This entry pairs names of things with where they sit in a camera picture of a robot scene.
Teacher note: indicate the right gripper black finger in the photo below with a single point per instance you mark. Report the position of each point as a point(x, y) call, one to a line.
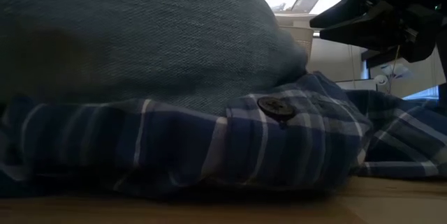
point(349, 6)
point(377, 28)

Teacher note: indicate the light blue denim garment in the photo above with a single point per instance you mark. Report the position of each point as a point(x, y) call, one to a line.
point(139, 42)

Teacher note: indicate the blue plaid shirt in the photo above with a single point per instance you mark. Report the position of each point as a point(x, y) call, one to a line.
point(174, 147)

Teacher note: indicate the white perforated plastic basket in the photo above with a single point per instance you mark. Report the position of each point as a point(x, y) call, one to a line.
point(300, 39)

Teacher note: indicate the office chair with white frame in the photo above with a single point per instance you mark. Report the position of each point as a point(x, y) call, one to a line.
point(380, 79)

